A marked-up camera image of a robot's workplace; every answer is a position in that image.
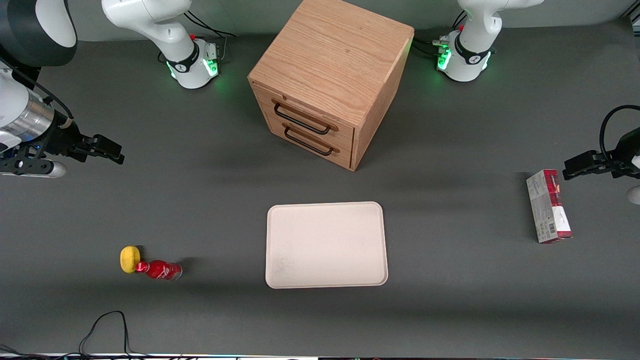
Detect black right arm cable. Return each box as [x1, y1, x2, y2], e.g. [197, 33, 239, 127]
[0, 56, 75, 121]

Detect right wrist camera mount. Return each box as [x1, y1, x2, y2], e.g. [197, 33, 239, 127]
[0, 154, 67, 179]

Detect black looped table cable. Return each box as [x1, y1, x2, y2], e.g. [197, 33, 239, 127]
[77, 310, 151, 359]

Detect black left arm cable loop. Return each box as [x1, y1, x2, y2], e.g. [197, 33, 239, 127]
[598, 104, 640, 162]

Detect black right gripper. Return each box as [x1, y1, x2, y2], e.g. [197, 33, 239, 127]
[48, 119, 125, 165]

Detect narrow wooden drawer front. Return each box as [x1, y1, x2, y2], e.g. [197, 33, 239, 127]
[267, 114, 355, 170]

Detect long black drawer handle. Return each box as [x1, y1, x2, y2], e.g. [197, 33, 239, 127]
[272, 99, 340, 136]

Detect black left base cables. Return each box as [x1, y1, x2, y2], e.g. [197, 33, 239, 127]
[412, 10, 468, 60]

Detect black right base cables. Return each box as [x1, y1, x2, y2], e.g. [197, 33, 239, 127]
[182, 10, 237, 63]

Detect grey and red carton box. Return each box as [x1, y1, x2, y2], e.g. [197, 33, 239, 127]
[526, 169, 573, 244]

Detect wooden drawer cabinet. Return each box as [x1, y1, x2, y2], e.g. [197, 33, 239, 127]
[247, 0, 416, 172]

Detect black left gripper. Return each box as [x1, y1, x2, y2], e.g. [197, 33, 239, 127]
[562, 127, 640, 181]

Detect black base cables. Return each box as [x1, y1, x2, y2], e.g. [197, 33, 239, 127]
[182, 10, 237, 63]
[412, 10, 468, 60]

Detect red coke bottle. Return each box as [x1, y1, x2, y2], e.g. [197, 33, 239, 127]
[135, 259, 183, 281]

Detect beige rectangular tray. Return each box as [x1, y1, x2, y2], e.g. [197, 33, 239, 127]
[265, 201, 389, 290]

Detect yellow lemon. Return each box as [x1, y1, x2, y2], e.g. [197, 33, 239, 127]
[120, 245, 142, 274]

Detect wide wooden drawer front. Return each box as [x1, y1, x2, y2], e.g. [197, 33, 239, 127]
[251, 80, 357, 151]

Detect short black drawer handle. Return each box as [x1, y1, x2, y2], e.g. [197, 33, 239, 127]
[283, 124, 341, 157]

